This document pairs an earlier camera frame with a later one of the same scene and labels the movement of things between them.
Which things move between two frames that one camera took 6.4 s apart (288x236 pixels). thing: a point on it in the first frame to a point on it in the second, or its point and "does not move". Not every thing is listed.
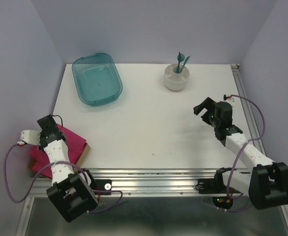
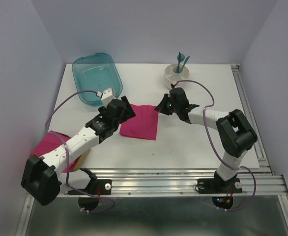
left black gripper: [42, 135] to [131, 113]
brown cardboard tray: [30, 161] does not move
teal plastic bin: [97, 79] does not move
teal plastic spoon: [180, 58] does not move
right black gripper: [210, 104] to [160, 108]
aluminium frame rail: [150, 182] does not move
